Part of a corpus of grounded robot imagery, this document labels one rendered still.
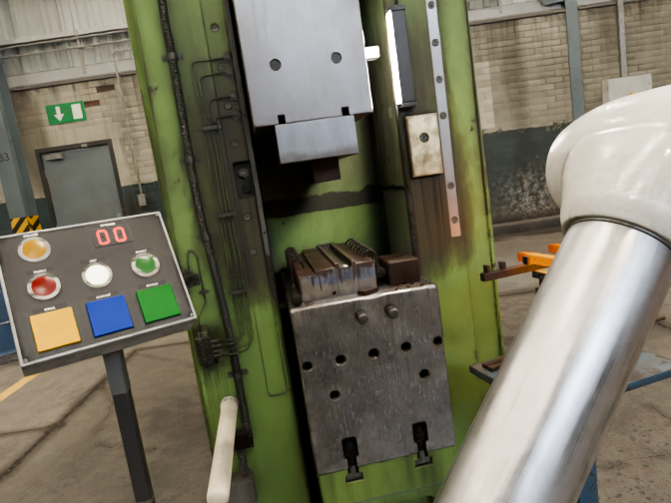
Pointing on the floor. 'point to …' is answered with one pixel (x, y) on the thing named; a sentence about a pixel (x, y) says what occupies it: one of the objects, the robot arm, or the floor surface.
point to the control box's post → (124, 404)
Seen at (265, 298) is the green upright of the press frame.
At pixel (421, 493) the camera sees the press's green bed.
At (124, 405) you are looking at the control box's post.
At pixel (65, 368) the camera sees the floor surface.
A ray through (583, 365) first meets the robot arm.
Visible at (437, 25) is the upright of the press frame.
